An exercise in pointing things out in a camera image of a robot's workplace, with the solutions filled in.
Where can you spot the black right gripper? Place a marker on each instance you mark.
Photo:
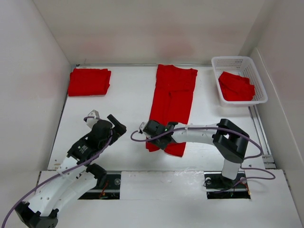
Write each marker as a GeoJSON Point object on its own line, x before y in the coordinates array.
{"type": "Point", "coordinates": [162, 147]}

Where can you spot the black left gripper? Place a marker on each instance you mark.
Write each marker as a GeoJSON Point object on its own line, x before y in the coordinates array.
{"type": "Point", "coordinates": [118, 128]}

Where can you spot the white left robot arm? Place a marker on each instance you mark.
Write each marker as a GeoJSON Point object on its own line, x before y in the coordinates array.
{"type": "Point", "coordinates": [76, 174]}

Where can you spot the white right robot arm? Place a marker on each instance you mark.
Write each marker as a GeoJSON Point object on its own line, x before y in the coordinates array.
{"type": "Point", "coordinates": [230, 140]}

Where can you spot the folded red t-shirt stack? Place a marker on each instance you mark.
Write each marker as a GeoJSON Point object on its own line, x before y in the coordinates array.
{"type": "Point", "coordinates": [89, 82]}

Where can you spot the red t-shirts in basket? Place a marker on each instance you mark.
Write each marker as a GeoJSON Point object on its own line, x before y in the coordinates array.
{"type": "Point", "coordinates": [236, 88]}

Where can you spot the white plastic basket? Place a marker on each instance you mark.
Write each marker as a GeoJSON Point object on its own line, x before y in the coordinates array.
{"type": "Point", "coordinates": [244, 67]}

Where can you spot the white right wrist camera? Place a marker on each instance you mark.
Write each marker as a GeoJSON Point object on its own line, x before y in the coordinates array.
{"type": "Point", "coordinates": [142, 127]}

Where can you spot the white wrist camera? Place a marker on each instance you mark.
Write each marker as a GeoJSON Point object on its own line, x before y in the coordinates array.
{"type": "Point", "coordinates": [142, 127]}
{"type": "Point", "coordinates": [92, 118]}

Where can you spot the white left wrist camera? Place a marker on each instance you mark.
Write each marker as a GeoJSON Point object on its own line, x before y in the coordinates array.
{"type": "Point", "coordinates": [92, 118]}

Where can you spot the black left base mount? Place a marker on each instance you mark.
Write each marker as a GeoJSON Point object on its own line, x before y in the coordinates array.
{"type": "Point", "coordinates": [109, 190]}

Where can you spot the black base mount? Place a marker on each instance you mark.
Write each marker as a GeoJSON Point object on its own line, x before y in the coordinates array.
{"type": "Point", "coordinates": [109, 190]}
{"type": "Point", "coordinates": [219, 187]}

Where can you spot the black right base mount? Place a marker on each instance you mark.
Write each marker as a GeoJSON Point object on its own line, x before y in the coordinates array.
{"type": "Point", "coordinates": [219, 187]}

